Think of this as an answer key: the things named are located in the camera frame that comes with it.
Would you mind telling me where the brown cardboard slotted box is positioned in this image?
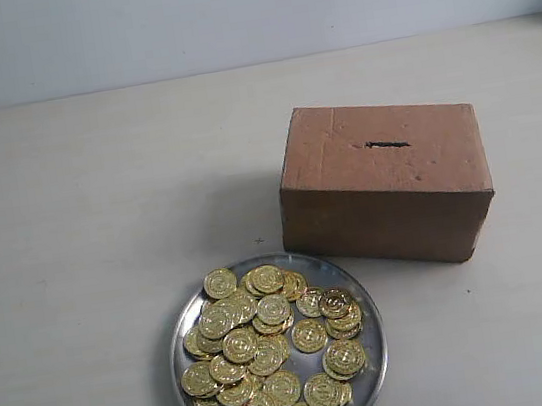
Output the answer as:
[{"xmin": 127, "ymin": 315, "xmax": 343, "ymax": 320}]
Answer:
[{"xmin": 279, "ymin": 103, "xmax": 495, "ymax": 263}]

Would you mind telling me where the gold coin top centre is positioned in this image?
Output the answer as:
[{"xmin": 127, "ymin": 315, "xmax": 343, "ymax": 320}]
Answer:
[{"xmin": 247, "ymin": 264, "xmax": 285, "ymax": 295}]

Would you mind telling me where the gold coin top left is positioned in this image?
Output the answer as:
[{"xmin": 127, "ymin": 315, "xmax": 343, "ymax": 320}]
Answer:
[{"xmin": 203, "ymin": 267, "xmax": 238, "ymax": 300}]

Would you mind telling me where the gold coin right dark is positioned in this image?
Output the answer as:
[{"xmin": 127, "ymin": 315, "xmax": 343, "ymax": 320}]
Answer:
[{"xmin": 318, "ymin": 287, "xmax": 353, "ymax": 319}]

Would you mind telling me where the gold coin centre single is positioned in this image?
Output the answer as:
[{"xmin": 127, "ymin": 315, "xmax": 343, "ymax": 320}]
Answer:
[{"xmin": 291, "ymin": 318, "xmax": 328, "ymax": 353}]

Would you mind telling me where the round steel plate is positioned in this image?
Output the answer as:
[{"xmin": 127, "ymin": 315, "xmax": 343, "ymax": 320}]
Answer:
[{"xmin": 169, "ymin": 252, "xmax": 388, "ymax": 406}]

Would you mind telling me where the gold coin centre pile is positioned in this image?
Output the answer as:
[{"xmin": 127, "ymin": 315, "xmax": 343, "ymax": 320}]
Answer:
[{"xmin": 222, "ymin": 328, "xmax": 259, "ymax": 364}]

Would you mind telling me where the gold coin lower right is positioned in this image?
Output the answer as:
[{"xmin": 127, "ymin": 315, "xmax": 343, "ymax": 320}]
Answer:
[{"xmin": 324, "ymin": 339, "xmax": 366, "ymax": 376}]

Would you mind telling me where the gold coin far left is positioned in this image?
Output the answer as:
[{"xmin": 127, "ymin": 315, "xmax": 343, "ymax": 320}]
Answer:
[{"xmin": 180, "ymin": 361, "xmax": 220, "ymax": 398}]

